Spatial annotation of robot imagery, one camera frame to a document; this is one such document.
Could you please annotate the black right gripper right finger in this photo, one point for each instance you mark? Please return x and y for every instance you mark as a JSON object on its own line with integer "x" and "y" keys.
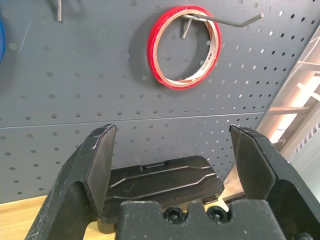
{"x": 275, "y": 190}

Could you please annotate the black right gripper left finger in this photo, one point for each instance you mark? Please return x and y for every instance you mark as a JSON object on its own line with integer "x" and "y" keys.
{"x": 75, "y": 180}

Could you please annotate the grey metal pegboard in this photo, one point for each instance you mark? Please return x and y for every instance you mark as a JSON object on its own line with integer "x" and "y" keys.
{"x": 75, "y": 75}

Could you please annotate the small black tool case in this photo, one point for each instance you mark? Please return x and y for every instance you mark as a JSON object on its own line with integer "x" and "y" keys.
{"x": 162, "y": 180}

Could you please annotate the red tape roll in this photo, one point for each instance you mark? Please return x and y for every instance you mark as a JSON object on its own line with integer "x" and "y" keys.
{"x": 152, "y": 50}

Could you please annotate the blue tape roll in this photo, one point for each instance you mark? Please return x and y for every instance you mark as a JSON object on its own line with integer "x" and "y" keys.
{"x": 1, "y": 37}

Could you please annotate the long metal peg hook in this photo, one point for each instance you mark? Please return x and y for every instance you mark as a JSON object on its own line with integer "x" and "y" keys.
{"x": 225, "y": 23}
{"x": 59, "y": 11}

